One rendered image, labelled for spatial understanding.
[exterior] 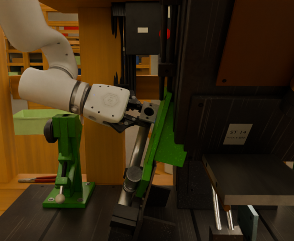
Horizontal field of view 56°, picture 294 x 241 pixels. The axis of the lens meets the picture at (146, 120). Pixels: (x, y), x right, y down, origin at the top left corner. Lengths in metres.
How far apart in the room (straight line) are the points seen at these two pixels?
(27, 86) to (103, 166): 0.46
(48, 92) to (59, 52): 0.11
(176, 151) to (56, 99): 0.31
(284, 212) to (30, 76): 0.79
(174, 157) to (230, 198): 0.20
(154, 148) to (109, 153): 0.43
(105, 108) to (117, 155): 0.37
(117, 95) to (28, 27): 0.25
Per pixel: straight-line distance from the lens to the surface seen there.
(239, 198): 0.49
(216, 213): 0.62
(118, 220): 0.70
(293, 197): 0.52
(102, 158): 1.04
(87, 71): 0.98
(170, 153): 0.63
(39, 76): 0.73
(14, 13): 0.62
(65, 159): 0.89
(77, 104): 0.69
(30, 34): 0.64
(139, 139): 0.77
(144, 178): 0.61
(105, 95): 0.70
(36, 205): 0.95
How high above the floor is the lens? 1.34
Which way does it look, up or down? 13 degrees down
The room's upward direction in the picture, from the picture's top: straight up
